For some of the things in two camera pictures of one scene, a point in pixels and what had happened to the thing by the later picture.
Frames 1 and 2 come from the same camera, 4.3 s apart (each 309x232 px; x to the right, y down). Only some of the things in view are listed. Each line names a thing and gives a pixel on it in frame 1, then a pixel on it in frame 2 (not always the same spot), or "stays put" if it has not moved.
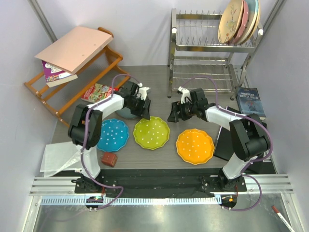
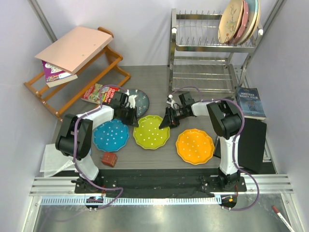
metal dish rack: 198,61 stays put
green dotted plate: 152,134 stays put
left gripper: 142,112 → 133,120
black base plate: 157,183 stays put
